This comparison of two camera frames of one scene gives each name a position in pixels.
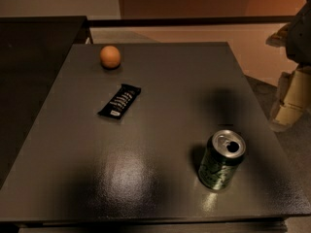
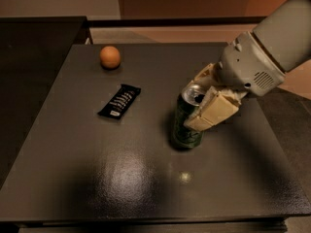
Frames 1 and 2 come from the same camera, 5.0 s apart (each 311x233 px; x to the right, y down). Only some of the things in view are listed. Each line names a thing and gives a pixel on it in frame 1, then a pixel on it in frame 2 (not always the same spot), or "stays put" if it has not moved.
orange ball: x=110 y=57 stays put
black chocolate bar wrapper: x=121 y=99 stays put
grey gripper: x=301 y=39 -> x=250 y=64
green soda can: x=222 y=158 -> x=190 y=99
